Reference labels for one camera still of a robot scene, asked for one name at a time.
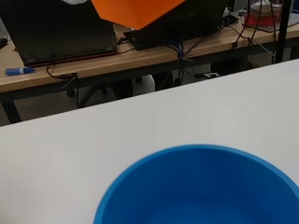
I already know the blue round tub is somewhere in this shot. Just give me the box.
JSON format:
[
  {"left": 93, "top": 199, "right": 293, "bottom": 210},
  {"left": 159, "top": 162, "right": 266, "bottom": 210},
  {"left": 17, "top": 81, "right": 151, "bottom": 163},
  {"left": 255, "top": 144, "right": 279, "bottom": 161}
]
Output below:
[{"left": 93, "top": 143, "right": 299, "bottom": 224}]

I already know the black laptop with cables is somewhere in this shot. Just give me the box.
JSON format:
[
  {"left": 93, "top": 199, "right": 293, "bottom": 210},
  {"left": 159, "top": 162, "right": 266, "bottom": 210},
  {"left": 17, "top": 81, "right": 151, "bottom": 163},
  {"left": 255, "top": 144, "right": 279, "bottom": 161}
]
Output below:
[{"left": 122, "top": 0, "right": 232, "bottom": 51}]

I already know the blue marker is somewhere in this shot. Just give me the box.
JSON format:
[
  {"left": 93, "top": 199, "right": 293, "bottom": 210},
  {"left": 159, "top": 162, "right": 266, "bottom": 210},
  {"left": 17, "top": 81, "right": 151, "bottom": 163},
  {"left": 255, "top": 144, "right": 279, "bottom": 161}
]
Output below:
[{"left": 5, "top": 66, "right": 36, "bottom": 77}]

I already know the orange cube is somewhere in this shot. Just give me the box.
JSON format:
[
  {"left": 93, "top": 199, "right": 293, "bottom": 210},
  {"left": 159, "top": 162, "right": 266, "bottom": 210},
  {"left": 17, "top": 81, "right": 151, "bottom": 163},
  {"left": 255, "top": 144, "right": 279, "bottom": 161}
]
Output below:
[{"left": 90, "top": 0, "right": 187, "bottom": 31}]

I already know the wooden desk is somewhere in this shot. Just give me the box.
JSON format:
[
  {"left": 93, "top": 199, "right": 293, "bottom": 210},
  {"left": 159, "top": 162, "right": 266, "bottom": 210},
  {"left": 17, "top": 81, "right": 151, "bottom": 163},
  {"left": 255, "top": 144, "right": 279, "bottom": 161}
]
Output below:
[{"left": 0, "top": 18, "right": 299, "bottom": 125}]

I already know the red flat item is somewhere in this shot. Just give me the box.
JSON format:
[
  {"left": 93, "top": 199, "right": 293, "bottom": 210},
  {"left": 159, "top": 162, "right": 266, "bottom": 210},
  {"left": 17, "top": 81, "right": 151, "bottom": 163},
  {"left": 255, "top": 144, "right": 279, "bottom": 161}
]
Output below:
[{"left": 243, "top": 13, "right": 282, "bottom": 28}]

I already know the large black laptop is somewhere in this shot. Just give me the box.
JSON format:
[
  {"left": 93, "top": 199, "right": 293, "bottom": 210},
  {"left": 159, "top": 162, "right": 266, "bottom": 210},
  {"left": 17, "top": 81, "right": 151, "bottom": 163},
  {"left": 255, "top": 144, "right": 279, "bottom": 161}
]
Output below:
[{"left": 0, "top": 0, "right": 119, "bottom": 68}]

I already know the black pole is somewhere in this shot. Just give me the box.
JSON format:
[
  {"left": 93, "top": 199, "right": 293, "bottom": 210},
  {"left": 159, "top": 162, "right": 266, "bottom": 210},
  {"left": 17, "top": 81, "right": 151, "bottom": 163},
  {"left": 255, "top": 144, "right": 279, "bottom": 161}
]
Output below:
[{"left": 273, "top": 0, "right": 294, "bottom": 65}]

